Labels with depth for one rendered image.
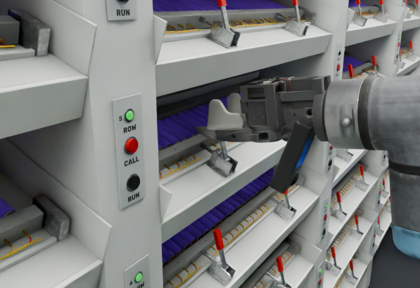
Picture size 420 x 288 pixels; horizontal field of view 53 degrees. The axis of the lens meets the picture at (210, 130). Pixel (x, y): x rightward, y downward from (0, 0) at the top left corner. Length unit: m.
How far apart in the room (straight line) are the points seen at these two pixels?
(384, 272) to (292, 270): 1.15
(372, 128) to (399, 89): 0.05
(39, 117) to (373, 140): 0.37
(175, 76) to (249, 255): 0.43
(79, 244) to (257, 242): 0.46
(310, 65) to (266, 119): 0.48
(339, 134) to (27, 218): 0.37
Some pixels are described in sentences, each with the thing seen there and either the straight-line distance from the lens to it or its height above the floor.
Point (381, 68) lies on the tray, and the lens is 1.72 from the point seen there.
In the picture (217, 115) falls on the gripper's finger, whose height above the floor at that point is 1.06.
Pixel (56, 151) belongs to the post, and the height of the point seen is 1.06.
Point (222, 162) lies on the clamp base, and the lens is 0.67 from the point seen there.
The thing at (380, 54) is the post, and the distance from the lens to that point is 1.71.
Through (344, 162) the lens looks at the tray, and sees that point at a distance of 1.34.
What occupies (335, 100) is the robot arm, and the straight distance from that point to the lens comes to 0.54.
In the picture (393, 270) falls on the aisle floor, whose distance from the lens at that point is 2.29.
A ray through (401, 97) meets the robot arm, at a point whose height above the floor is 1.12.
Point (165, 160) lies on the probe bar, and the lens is 0.63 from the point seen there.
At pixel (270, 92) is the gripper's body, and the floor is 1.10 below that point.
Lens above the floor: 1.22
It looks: 17 degrees down
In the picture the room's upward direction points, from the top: straight up
